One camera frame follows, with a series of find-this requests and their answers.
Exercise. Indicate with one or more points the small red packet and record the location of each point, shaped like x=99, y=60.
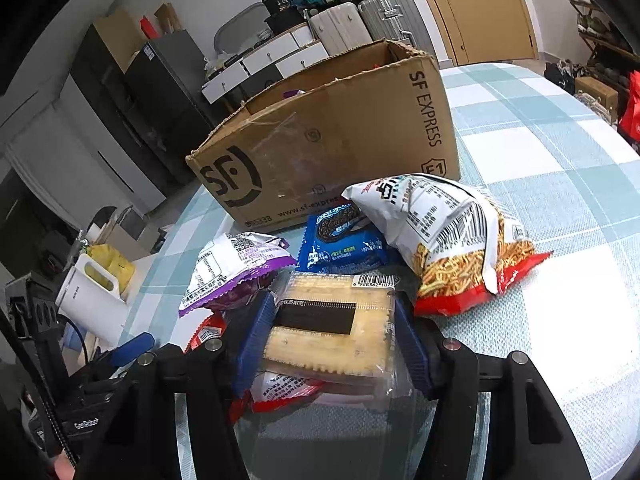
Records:
x=205, y=332

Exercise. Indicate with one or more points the small cardboard carton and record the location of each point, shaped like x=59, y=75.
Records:
x=597, y=92

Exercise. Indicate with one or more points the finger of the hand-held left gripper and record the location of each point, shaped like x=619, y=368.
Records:
x=130, y=349

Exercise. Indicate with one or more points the brown paper bag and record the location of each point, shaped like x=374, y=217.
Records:
x=167, y=17

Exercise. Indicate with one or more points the person's left hand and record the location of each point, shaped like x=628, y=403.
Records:
x=64, y=471

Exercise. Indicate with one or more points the silver purple snack bag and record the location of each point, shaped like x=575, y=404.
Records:
x=230, y=270

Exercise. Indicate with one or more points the black storage box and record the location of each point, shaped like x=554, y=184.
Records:
x=282, y=21

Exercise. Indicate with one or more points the white electric kettle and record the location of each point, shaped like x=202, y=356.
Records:
x=85, y=310

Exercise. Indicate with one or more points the grey arched mirror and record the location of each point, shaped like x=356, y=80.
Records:
x=240, y=25

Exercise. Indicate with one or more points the scattered dark shoes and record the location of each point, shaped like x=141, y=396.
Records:
x=560, y=75

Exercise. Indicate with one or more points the yellow plastic bag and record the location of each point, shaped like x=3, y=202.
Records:
x=117, y=265

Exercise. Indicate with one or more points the white red packet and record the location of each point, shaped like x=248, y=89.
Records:
x=285, y=390

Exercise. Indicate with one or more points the white red noodle snack bag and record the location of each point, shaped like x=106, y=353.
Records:
x=450, y=230

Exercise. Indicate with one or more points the clear cracker sandwich packet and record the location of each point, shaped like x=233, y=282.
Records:
x=370, y=320

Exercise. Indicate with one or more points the dark grey refrigerator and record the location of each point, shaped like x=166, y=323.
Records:
x=170, y=95

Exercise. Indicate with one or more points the wooden shoe rack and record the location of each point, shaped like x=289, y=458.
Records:
x=600, y=47

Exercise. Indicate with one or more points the silver suitcase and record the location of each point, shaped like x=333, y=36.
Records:
x=395, y=15

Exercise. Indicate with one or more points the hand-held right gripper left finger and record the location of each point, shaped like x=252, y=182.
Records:
x=252, y=345

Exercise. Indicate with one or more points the shoe rack with shoes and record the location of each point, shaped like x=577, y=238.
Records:
x=595, y=25

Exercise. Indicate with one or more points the brown cardboard box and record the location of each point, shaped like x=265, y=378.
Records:
x=350, y=150

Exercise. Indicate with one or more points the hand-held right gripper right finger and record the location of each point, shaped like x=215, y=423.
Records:
x=412, y=350

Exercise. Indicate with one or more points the yellowish plastic bag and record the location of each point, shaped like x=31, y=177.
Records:
x=212, y=67

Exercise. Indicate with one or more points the black printed bag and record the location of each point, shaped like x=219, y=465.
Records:
x=275, y=0

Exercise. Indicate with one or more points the white dresser with drawers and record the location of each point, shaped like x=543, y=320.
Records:
x=265, y=57

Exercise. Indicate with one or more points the flat cardboard sheet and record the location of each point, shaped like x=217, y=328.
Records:
x=117, y=40

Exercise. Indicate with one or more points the blue cookie packet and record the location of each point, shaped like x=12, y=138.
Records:
x=345, y=245

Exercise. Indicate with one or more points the red shopping bag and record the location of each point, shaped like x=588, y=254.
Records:
x=632, y=110

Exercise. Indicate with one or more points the wooden door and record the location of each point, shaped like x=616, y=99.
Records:
x=480, y=10

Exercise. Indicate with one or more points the red paper bag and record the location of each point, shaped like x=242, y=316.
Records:
x=148, y=27

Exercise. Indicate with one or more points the dark tall wardrobe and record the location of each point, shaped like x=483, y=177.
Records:
x=100, y=90

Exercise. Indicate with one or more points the beige suitcase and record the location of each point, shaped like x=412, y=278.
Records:
x=340, y=27

